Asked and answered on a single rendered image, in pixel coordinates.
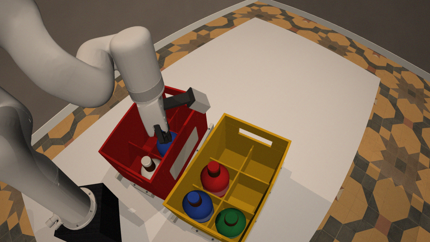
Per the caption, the blue bottle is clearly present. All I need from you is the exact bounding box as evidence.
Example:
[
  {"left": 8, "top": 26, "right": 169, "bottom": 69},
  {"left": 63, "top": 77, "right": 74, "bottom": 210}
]
[
  {"left": 157, "top": 129, "right": 177, "bottom": 158},
  {"left": 182, "top": 190, "right": 214, "bottom": 223}
]

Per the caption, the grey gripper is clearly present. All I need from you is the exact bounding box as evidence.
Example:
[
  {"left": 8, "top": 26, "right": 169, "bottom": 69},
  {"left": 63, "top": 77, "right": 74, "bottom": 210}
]
[{"left": 132, "top": 85, "right": 172, "bottom": 144}]

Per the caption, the red crate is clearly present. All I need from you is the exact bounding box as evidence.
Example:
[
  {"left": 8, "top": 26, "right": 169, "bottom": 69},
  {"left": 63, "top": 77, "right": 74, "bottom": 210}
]
[{"left": 98, "top": 103, "right": 208, "bottom": 200}]

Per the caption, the white bottle with grey label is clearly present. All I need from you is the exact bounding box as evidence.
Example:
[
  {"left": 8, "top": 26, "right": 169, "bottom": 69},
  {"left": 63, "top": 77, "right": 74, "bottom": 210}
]
[{"left": 141, "top": 156, "right": 161, "bottom": 180}]

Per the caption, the green bottle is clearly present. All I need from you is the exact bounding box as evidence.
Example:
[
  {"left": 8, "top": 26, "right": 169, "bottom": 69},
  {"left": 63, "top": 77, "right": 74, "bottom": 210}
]
[{"left": 215, "top": 208, "right": 246, "bottom": 239}]

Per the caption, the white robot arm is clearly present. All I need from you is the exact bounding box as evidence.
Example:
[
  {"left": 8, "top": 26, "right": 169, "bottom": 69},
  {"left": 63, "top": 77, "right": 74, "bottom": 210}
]
[{"left": 0, "top": 0, "right": 211, "bottom": 230}]

